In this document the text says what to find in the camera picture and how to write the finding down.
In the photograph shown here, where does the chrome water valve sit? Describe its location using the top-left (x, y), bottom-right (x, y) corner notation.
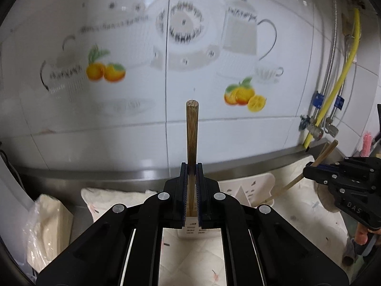
top-left (324, 117), bottom-right (338, 138)

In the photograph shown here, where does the braided steel hose right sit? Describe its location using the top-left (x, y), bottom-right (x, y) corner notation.
top-left (329, 35), bottom-right (353, 120)

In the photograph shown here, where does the braided steel hose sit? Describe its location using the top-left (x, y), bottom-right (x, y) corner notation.
top-left (315, 0), bottom-right (339, 96)
top-left (329, 35), bottom-right (353, 120)

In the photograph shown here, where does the beige plastic utensil holder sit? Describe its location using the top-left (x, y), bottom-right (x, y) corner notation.
top-left (177, 172), bottom-right (276, 240)

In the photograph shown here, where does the red handled water valve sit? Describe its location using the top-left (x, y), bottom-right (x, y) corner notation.
top-left (298, 115), bottom-right (324, 140)

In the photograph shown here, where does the right hand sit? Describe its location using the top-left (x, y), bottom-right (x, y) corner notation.
top-left (355, 223), bottom-right (380, 245)

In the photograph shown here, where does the wooden chopstick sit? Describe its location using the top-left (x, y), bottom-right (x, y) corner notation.
top-left (186, 99), bottom-right (199, 217)
top-left (312, 143), bottom-right (331, 167)
top-left (260, 139), bottom-right (338, 204)

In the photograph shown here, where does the yellow gas hose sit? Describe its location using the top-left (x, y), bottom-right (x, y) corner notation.
top-left (303, 7), bottom-right (362, 153)

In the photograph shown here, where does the cream quilted printed mat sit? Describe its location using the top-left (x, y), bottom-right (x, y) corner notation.
top-left (80, 154), bottom-right (352, 286)

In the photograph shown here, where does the braided steel hose left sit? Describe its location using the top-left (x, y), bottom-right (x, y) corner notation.
top-left (315, 0), bottom-right (339, 96)

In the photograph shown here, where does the pink brush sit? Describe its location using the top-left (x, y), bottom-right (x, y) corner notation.
top-left (360, 132), bottom-right (373, 157)

